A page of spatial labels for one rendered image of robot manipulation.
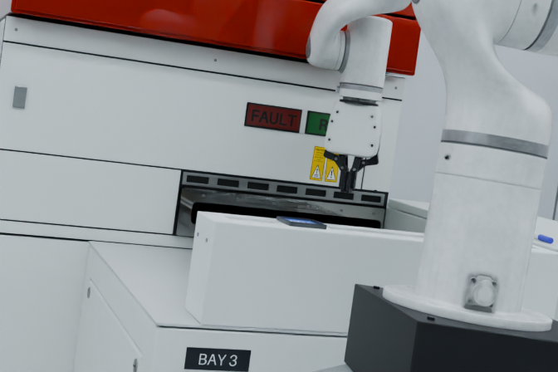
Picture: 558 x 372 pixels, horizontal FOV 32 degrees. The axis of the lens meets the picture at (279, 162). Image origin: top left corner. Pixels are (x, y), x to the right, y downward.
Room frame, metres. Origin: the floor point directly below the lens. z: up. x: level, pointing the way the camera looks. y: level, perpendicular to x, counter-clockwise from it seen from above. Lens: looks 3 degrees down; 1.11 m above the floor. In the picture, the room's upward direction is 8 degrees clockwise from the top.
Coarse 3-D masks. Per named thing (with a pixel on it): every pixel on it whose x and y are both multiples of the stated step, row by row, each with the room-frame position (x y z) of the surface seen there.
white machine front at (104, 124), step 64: (0, 64) 1.77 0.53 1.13; (64, 64) 1.81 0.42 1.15; (128, 64) 1.85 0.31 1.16; (192, 64) 1.89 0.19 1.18; (256, 64) 1.93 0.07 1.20; (0, 128) 1.77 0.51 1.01; (64, 128) 1.81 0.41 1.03; (128, 128) 1.85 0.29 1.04; (192, 128) 1.89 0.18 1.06; (256, 128) 1.94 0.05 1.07; (384, 128) 2.03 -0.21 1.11; (0, 192) 1.78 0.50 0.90; (64, 192) 1.82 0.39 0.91; (128, 192) 1.86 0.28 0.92; (384, 192) 2.04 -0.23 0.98
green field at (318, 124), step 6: (312, 114) 1.97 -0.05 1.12; (318, 114) 1.98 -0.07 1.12; (312, 120) 1.97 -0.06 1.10; (318, 120) 1.98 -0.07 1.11; (324, 120) 1.98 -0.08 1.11; (312, 126) 1.97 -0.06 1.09; (318, 126) 1.98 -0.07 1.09; (324, 126) 1.98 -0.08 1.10; (312, 132) 1.97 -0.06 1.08; (318, 132) 1.98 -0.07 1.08; (324, 132) 1.98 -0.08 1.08
